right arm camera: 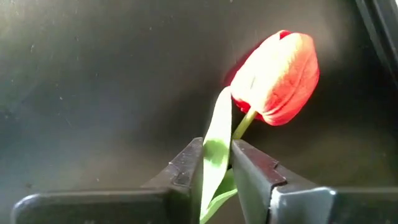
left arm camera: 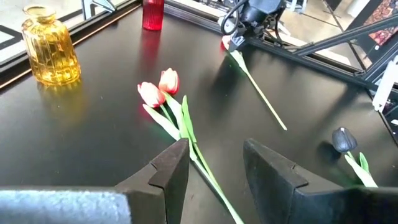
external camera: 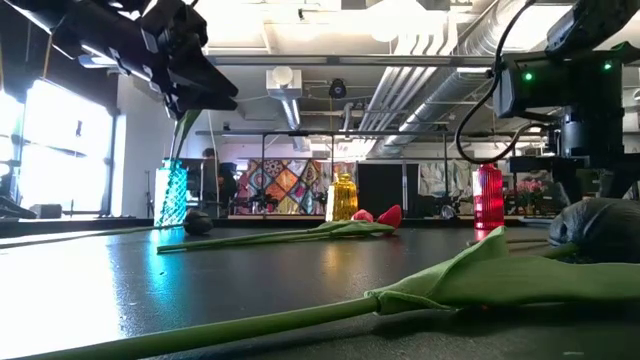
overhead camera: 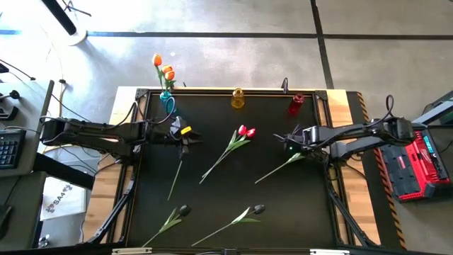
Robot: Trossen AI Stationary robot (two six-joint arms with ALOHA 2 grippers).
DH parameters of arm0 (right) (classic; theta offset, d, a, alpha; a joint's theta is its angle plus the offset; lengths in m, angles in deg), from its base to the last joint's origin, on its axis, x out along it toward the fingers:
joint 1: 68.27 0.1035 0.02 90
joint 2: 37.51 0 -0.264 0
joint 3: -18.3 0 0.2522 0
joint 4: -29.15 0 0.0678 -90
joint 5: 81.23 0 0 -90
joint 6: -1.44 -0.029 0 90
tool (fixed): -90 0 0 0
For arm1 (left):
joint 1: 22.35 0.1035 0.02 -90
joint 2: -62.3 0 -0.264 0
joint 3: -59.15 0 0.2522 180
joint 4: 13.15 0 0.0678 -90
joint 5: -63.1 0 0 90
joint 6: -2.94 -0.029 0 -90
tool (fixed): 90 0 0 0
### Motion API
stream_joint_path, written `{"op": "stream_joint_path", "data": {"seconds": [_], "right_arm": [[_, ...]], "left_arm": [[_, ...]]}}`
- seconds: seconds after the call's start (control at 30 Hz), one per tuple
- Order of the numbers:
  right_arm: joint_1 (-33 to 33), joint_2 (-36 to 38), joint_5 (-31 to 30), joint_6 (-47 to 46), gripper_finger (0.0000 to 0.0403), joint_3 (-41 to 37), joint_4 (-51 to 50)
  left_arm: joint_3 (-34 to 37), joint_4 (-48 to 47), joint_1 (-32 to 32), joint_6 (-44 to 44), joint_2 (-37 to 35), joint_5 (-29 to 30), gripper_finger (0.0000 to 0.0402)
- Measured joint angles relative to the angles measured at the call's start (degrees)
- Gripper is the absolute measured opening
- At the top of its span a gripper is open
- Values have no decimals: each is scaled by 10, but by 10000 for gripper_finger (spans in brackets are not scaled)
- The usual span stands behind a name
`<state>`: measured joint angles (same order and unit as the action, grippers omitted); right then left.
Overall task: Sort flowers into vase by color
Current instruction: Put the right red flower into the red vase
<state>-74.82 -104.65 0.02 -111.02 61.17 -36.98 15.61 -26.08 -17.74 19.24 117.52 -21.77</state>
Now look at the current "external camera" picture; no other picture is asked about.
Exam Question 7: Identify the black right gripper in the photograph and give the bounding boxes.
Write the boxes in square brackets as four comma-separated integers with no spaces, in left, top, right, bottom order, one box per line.
[509,117,640,204]

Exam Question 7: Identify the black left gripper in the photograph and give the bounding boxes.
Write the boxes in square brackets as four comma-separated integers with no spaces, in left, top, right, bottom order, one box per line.
[142,0,239,121]

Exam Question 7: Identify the orange artificial tulip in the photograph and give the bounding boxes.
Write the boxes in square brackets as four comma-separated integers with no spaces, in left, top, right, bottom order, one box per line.
[171,109,202,162]

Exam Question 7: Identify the red glass vase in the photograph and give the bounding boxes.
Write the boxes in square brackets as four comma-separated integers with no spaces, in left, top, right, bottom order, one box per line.
[472,162,506,231]

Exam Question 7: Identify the blue glass vase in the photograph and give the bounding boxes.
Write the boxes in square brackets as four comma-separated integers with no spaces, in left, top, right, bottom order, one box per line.
[152,157,189,229]

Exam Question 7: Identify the yellow glass vase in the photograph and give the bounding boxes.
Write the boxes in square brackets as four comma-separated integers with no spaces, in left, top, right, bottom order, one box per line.
[324,172,360,223]

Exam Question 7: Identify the pink flower bouquet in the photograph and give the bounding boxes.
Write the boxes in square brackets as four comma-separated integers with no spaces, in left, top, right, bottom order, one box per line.
[504,178,550,211]

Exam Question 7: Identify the white ceiling unit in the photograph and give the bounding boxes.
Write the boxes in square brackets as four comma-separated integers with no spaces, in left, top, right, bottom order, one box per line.
[264,66,304,101]

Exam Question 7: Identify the person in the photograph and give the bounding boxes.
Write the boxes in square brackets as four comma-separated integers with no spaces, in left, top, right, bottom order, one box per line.
[201,147,239,214]

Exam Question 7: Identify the white ceiling light strip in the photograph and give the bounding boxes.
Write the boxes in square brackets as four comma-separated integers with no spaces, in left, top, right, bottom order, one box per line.
[77,53,119,70]

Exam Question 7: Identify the colourful patchwork quilt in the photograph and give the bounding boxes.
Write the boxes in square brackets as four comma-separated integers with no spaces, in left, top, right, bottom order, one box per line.
[234,158,359,216]

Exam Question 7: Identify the black ceiling spotlight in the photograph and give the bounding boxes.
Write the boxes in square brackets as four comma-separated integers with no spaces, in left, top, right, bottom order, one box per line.
[327,78,348,100]

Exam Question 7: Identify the grey overhead beam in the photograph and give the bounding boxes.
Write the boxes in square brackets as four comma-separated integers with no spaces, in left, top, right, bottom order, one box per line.
[207,53,496,69]

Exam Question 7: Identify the bright window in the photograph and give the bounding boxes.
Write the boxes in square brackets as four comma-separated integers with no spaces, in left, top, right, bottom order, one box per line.
[19,77,117,216]

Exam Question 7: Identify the grey box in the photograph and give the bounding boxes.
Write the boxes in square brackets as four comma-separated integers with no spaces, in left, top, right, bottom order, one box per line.
[28,203,64,220]

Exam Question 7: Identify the black partition panel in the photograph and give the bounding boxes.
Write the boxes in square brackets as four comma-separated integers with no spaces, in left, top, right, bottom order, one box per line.
[357,163,421,219]

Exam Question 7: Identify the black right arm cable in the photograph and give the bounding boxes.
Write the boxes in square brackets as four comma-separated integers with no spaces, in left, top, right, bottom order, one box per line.
[454,0,556,166]

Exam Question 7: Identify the black metal rack frame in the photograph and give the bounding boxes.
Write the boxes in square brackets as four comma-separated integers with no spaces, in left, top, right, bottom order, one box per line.
[194,129,561,219]

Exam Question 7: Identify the black table frame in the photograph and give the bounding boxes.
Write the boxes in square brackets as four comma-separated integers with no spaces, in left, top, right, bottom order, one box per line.
[0,217,551,236]

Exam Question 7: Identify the silver spiral air duct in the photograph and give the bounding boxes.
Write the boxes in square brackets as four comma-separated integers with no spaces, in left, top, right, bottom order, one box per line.
[382,0,501,159]

